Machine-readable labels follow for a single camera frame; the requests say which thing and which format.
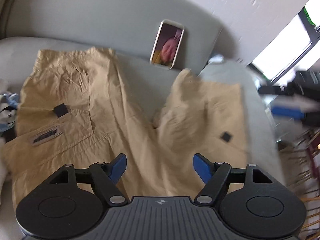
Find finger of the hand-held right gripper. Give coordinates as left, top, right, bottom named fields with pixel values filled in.
left=271, top=106, right=307, bottom=121
left=258, top=84, right=297, bottom=97

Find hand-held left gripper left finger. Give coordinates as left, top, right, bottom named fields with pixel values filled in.
left=49, top=153, right=129, bottom=205

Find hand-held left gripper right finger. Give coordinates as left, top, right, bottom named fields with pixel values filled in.
left=193, top=153, right=274, bottom=205

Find tan shorts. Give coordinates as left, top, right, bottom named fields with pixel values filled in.
left=0, top=47, right=253, bottom=207

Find window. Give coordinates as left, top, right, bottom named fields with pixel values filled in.
left=251, top=0, right=320, bottom=85

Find rattan furniture piece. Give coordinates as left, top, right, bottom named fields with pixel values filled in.
left=276, top=127, right=320, bottom=240

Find small silver box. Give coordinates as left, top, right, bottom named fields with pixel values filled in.
left=207, top=54, right=225, bottom=65

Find smartphone in cream case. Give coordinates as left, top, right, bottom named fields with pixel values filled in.
left=149, top=19, right=185, bottom=70

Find blue white patterned garment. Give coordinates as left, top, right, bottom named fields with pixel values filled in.
left=0, top=92, right=19, bottom=133

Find grey sofa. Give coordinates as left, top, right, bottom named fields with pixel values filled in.
left=0, top=0, right=288, bottom=205

